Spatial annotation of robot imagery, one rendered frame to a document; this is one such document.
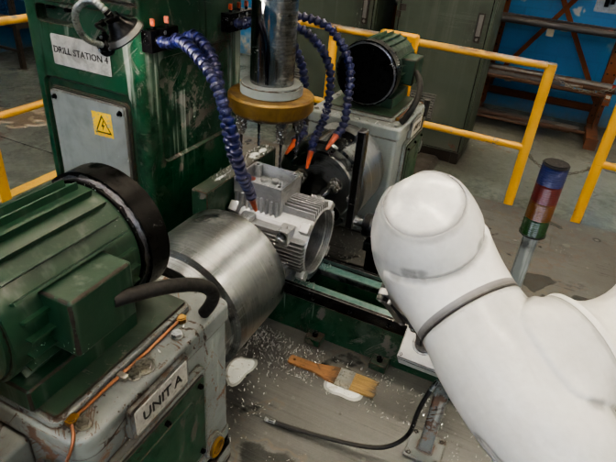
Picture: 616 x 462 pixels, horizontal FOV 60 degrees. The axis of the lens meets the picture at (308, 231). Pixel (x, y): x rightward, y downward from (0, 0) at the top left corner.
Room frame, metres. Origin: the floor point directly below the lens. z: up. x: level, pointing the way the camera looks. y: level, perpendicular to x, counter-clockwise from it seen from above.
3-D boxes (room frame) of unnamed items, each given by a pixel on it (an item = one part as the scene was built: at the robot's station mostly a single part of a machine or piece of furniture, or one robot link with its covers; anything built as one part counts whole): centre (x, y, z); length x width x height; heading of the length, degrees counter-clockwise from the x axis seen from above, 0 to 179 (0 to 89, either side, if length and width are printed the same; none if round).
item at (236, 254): (0.74, 0.20, 1.04); 0.37 x 0.25 x 0.25; 157
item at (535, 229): (1.13, -0.55, 1.05); 0.06 x 0.06 x 0.04
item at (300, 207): (1.07, 0.06, 1.02); 0.20 x 0.19 x 0.19; 67
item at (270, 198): (1.08, 0.10, 1.11); 0.12 x 0.11 x 0.07; 67
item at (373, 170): (1.37, -0.06, 1.04); 0.41 x 0.25 x 0.25; 157
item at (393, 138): (1.61, -0.17, 0.99); 0.35 x 0.31 x 0.37; 157
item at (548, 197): (1.13, -0.55, 1.14); 0.06 x 0.06 x 0.04
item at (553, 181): (1.13, -0.55, 1.19); 0.06 x 0.06 x 0.04
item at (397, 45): (1.64, -0.21, 1.16); 0.33 x 0.26 x 0.42; 157
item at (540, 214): (1.13, -0.55, 1.10); 0.06 x 0.06 x 0.04
